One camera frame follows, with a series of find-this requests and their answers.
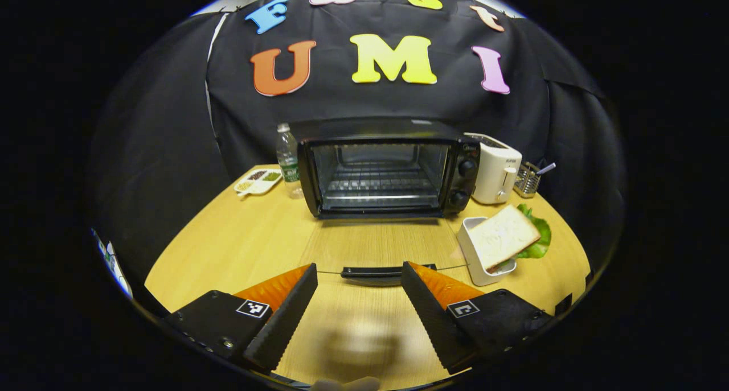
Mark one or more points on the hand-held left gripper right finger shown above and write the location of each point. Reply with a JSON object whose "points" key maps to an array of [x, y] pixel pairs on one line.
{"points": [[430, 317]]}

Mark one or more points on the clear water bottle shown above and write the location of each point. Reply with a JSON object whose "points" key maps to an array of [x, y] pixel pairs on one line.
{"points": [[289, 169]]}

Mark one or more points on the white rectangular dish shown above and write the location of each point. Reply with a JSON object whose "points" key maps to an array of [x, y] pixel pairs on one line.
{"points": [[472, 260]]}

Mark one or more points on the white toaster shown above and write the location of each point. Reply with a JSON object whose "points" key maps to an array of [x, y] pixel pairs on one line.
{"points": [[495, 172]]}

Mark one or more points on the black electric oven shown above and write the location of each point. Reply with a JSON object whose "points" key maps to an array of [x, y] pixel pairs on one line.
{"points": [[376, 130]]}

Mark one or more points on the white divided snack dish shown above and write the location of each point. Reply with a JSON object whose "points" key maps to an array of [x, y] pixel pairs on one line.
{"points": [[257, 181]]}

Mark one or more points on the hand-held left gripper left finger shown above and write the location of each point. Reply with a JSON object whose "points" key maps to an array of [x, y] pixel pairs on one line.
{"points": [[285, 322]]}

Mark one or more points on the lettuce sandwich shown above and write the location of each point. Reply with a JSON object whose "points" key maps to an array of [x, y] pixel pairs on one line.
{"points": [[501, 234]]}

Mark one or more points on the black backdrop cloth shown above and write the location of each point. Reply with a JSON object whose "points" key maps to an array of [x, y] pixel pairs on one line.
{"points": [[398, 103]]}

